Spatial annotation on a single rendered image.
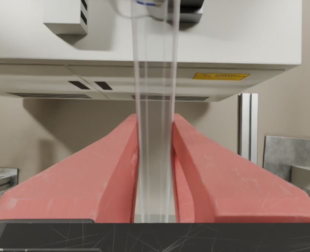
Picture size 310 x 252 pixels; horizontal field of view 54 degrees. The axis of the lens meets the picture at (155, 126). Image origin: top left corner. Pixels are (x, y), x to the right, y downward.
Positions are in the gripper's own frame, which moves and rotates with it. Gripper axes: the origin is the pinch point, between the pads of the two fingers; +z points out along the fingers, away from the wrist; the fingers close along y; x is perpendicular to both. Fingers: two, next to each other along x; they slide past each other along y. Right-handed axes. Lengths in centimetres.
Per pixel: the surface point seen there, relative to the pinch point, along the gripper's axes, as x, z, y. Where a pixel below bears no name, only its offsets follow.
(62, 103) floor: 48, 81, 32
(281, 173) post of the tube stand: 67, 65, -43
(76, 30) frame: 6.1, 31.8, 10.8
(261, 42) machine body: 8.2, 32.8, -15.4
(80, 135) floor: 57, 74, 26
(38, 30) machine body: 6.8, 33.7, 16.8
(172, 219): 9.8, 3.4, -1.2
